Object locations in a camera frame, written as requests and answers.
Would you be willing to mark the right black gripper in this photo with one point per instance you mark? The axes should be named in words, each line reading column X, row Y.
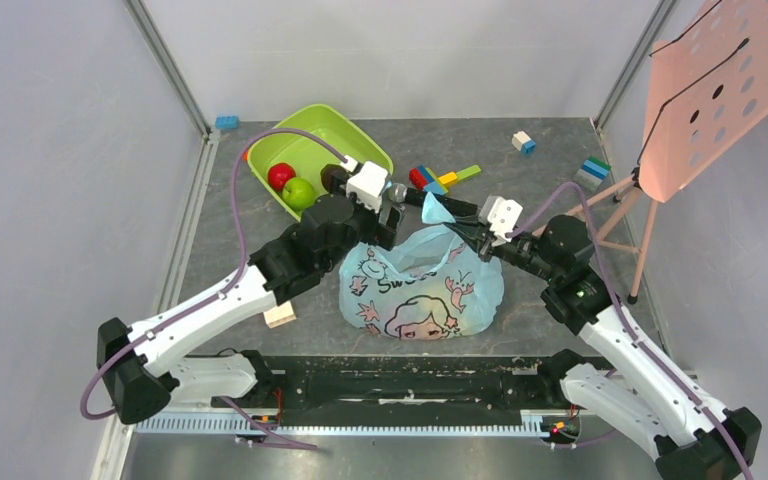
column 483, row 240

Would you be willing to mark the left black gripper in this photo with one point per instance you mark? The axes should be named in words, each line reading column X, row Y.
column 380, row 234

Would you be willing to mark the light blue printed plastic bag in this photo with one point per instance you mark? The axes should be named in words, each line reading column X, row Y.
column 429, row 287

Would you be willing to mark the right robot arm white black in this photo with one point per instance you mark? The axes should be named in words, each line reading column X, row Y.
column 687, row 432

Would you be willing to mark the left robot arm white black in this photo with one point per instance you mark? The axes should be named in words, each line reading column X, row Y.
column 143, row 366

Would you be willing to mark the green fake apple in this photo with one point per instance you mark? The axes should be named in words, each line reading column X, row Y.
column 298, row 194

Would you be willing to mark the dark purple fake fruit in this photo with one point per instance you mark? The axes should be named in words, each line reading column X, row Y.
column 334, row 179

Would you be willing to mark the red fake apple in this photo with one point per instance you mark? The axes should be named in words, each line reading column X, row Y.
column 279, row 174

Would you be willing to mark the black toy microphone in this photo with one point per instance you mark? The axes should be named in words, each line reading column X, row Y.
column 402, row 194

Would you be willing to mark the green plastic basin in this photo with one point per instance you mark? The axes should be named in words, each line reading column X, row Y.
column 308, row 158

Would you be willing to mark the multicolour toy block stack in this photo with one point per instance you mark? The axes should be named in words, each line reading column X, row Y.
column 424, row 179

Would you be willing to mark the white blue toy block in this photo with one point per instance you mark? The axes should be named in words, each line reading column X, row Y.
column 523, row 143

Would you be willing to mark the grey blue green block stack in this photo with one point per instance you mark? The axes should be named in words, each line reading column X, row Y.
column 592, row 173

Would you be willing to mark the pink music stand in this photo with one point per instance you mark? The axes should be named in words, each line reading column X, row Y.
column 707, row 88

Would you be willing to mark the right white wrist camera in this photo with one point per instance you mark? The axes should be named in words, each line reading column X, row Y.
column 500, row 216

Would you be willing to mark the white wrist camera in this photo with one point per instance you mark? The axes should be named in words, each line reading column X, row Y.
column 367, row 183
column 500, row 216

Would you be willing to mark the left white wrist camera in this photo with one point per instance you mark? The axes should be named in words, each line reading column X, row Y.
column 367, row 183

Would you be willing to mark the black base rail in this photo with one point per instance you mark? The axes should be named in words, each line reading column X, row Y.
column 403, row 391

